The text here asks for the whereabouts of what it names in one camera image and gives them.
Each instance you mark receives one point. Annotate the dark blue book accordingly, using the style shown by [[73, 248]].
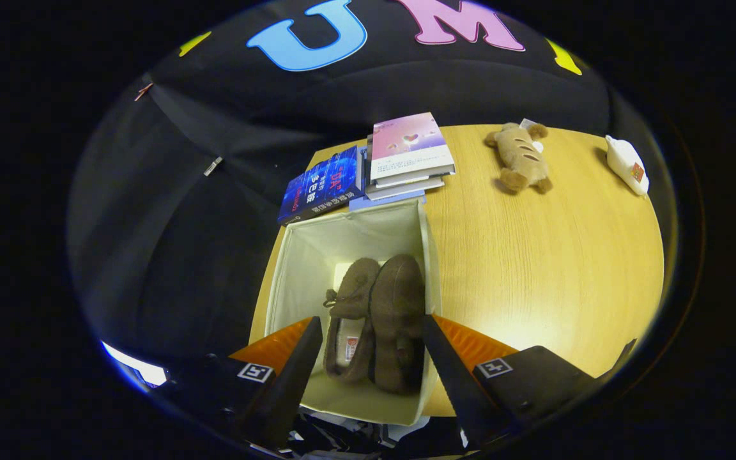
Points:
[[323, 185]]

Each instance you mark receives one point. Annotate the pink cover book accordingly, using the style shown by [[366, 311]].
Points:
[[409, 144]]

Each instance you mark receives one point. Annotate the red clip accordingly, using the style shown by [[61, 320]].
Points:
[[143, 91]]

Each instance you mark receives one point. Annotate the tan plush toy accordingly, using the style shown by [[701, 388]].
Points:
[[521, 160]]

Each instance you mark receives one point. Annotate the green fabric storage box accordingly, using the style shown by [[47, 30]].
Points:
[[317, 255]]

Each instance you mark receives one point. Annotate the bright screen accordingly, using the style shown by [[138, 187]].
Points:
[[135, 365]]

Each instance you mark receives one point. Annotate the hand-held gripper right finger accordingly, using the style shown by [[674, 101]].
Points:
[[454, 383]]

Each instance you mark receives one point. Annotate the brown fuzzy shoe red label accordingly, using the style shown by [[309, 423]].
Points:
[[355, 287]]

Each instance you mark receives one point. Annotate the white paperback book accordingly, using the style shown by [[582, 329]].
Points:
[[406, 184]]

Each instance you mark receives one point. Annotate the white plush pillow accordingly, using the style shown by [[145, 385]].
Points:
[[627, 165]]

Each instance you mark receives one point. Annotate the white clip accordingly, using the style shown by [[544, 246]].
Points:
[[213, 166]]

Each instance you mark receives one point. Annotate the black backdrop cloth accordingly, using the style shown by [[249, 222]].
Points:
[[183, 255]]

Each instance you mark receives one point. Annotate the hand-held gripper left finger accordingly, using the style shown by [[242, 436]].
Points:
[[291, 383]]

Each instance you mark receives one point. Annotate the pale blue book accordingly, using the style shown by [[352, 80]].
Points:
[[381, 201]]

